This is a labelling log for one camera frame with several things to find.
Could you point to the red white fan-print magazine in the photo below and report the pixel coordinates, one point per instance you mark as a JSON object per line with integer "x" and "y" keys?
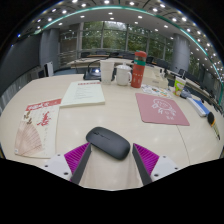
{"x": 38, "y": 128}

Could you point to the red thermos bottle green band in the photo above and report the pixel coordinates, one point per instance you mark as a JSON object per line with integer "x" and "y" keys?
{"x": 138, "y": 71}

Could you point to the long curved conference desk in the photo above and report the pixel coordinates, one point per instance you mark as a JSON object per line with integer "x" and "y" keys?
{"x": 90, "y": 61}

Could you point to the dark office chairs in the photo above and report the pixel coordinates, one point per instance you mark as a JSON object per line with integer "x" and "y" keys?
{"x": 161, "y": 62}

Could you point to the colourful sticker sheet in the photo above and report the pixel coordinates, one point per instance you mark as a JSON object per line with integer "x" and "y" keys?
{"x": 156, "y": 91}

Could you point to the white lidded mug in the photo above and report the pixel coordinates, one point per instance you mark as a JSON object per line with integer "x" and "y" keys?
{"x": 122, "y": 76}

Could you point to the pink printed mouse pad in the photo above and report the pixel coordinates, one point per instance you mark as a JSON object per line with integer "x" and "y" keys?
{"x": 161, "y": 110}

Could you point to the round ceiling lights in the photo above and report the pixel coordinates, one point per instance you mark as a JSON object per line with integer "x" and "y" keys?
{"x": 110, "y": 14}

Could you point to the blue and white book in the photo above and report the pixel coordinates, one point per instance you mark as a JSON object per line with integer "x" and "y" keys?
{"x": 198, "y": 106}

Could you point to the green printed cup with straw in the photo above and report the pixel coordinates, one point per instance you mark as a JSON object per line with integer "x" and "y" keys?
{"x": 179, "y": 86}

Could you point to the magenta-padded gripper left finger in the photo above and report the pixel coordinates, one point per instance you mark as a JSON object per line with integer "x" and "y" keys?
{"x": 60, "y": 165}

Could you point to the white document red header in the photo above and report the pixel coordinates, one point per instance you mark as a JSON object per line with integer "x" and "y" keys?
{"x": 83, "y": 94}

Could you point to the black computer mouse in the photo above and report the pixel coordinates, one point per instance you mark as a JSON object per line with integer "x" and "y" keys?
{"x": 107, "y": 141}

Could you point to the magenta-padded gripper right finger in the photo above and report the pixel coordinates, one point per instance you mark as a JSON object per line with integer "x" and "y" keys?
{"x": 163, "y": 166}

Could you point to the black handheld microphone yellow band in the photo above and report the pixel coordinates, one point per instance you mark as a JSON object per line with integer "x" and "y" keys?
{"x": 211, "y": 118}

